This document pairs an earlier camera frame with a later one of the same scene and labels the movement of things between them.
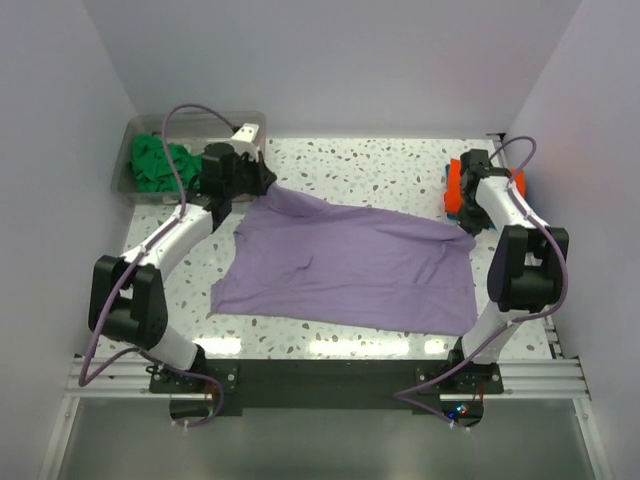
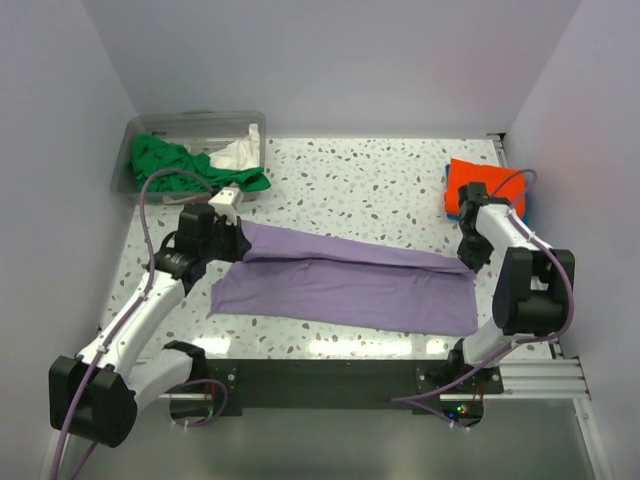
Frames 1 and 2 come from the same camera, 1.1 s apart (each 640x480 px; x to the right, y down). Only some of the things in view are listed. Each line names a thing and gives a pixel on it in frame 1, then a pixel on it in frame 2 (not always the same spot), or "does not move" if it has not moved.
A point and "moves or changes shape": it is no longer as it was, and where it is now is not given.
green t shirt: (150, 162) does not move
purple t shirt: (307, 260) moves or changes shape
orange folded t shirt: (453, 199) does not move
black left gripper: (264, 177) -> (240, 244)
